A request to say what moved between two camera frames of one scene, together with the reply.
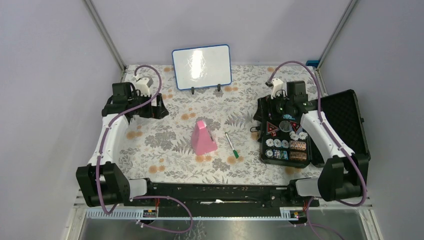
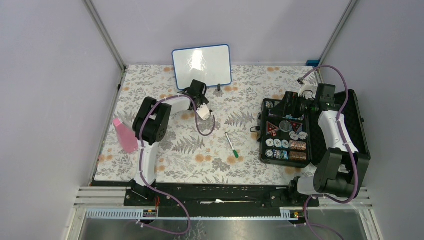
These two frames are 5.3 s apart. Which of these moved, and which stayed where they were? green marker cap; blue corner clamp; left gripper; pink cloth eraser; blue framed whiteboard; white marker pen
Moved: left gripper; pink cloth eraser
Stayed: white marker pen; green marker cap; blue framed whiteboard; blue corner clamp
